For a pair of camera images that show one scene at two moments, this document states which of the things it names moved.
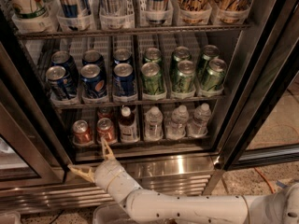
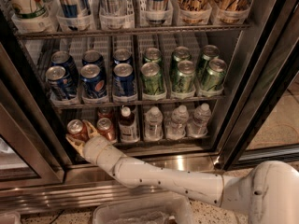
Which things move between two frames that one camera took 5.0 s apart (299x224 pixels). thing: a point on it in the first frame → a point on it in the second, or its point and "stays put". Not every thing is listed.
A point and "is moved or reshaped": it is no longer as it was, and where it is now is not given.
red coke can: [81, 132] is moved or reshaped
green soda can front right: [214, 76] stays put
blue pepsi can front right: [123, 81] stays put
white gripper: [105, 174] → [93, 148]
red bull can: [158, 1] stays put
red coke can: [105, 129] stays put
